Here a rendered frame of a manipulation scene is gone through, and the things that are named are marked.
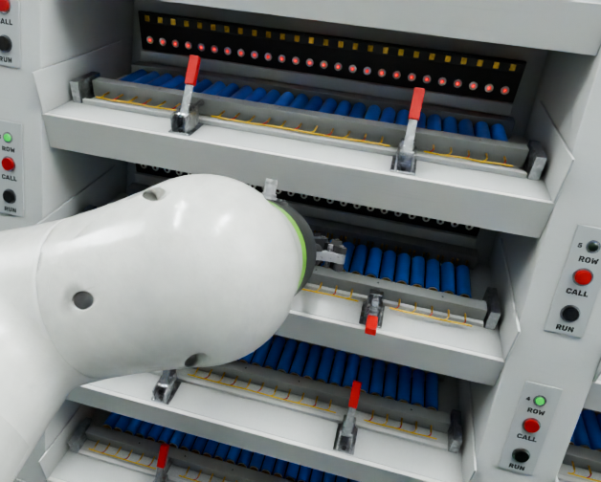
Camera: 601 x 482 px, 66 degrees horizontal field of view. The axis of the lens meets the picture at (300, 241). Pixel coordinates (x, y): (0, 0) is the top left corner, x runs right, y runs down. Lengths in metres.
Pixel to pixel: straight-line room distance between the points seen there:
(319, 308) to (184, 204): 0.38
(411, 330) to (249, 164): 0.28
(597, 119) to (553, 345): 0.25
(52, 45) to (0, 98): 0.10
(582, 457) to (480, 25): 0.56
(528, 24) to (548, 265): 0.25
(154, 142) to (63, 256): 0.35
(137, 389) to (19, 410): 0.48
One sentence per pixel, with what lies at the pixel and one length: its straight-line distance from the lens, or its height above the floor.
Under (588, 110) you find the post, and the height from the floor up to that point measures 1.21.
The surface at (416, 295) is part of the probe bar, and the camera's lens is 0.61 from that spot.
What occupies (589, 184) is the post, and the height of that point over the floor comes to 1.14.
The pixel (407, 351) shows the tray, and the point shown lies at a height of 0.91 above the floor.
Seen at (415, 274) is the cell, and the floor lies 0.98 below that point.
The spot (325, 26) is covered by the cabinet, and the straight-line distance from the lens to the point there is 0.74.
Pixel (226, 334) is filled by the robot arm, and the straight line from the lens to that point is 0.24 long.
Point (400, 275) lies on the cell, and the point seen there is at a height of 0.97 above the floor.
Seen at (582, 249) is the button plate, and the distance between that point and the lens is 0.57.
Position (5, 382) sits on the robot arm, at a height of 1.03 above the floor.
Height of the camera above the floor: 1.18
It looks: 17 degrees down
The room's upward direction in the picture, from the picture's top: 9 degrees clockwise
